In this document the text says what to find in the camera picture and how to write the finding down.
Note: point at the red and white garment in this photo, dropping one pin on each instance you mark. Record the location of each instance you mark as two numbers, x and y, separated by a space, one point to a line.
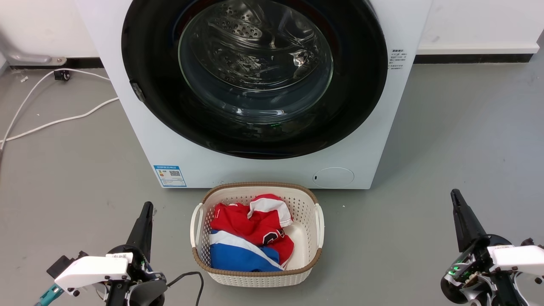
246 223

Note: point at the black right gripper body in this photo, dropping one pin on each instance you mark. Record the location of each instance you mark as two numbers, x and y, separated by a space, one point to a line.
471 276

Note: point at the round white filter cover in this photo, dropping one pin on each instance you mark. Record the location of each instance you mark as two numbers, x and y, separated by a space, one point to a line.
333 177

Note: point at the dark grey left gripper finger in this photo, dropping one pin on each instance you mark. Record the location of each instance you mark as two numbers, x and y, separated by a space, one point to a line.
138 231
147 238

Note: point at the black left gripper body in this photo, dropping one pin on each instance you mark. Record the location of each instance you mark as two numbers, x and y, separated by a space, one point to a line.
144 280

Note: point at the blue and white garment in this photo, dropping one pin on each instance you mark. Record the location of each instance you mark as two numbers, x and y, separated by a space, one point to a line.
238 255

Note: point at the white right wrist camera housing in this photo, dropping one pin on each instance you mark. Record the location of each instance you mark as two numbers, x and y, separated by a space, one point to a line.
518 257

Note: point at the white front-load washing machine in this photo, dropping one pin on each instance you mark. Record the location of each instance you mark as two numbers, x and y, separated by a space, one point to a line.
395 127

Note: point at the white plastic laundry basket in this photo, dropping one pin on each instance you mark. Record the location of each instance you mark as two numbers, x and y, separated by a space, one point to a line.
306 238

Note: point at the black round washer door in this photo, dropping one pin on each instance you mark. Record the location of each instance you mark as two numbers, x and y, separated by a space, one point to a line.
357 97

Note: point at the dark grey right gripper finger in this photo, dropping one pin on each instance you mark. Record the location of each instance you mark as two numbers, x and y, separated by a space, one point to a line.
460 225
472 227

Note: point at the blue energy label sticker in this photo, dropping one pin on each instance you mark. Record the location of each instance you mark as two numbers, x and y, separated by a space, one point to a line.
170 176

